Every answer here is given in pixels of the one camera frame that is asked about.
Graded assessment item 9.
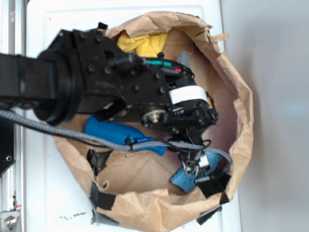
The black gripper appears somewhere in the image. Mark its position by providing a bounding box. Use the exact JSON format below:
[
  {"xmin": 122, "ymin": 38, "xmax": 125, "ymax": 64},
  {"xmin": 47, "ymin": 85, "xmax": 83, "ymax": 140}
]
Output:
[{"xmin": 141, "ymin": 73, "xmax": 218, "ymax": 175}]

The blue sponge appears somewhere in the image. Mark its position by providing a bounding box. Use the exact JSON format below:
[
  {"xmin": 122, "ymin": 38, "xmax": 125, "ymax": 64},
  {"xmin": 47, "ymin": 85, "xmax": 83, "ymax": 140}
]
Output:
[{"xmin": 170, "ymin": 151, "xmax": 223, "ymax": 193}]

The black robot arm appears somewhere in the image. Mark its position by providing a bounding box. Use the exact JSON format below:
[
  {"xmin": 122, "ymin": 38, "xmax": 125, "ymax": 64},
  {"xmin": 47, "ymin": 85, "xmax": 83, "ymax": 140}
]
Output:
[{"xmin": 0, "ymin": 23, "xmax": 218, "ymax": 175}]

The brown paper bag bin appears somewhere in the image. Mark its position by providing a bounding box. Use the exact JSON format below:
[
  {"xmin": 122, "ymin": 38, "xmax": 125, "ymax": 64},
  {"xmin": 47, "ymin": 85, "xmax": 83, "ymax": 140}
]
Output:
[{"xmin": 55, "ymin": 12, "xmax": 254, "ymax": 232}]

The blue plastic bottle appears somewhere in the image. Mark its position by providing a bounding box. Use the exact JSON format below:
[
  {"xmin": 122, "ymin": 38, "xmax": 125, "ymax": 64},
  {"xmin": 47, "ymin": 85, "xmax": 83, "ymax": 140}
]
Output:
[{"xmin": 84, "ymin": 116, "xmax": 154, "ymax": 145}]

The grey plush toy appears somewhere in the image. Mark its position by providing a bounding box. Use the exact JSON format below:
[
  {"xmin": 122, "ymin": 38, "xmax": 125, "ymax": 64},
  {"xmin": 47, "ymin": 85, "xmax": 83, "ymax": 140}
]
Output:
[{"xmin": 177, "ymin": 51, "xmax": 191, "ymax": 68}]

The yellow microfiber cloth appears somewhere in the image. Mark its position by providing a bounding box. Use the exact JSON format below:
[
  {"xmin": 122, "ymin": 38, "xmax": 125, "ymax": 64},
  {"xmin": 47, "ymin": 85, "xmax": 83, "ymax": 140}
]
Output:
[{"xmin": 117, "ymin": 31, "xmax": 167, "ymax": 58}]

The grey braided cable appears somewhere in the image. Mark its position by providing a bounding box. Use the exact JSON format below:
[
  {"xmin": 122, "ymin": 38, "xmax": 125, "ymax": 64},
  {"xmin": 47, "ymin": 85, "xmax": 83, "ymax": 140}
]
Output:
[{"xmin": 0, "ymin": 110, "xmax": 234, "ymax": 182}]

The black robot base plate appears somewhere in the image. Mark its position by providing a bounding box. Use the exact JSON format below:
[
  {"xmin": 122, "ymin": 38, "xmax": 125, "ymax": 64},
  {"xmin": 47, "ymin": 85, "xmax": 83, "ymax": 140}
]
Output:
[{"xmin": 0, "ymin": 117, "xmax": 16, "ymax": 177}]

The metal corner bracket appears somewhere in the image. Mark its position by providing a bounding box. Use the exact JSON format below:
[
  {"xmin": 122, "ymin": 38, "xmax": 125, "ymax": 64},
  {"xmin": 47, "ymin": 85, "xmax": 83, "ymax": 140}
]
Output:
[{"xmin": 0, "ymin": 211, "xmax": 22, "ymax": 232}]

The aluminium frame rail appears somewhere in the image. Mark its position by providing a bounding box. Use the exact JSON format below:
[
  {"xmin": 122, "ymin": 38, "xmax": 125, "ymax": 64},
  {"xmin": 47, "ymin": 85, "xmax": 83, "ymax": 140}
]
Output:
[{"xmin": 0, "ymin": 0, "xmax": 27, "ymax": 232}]

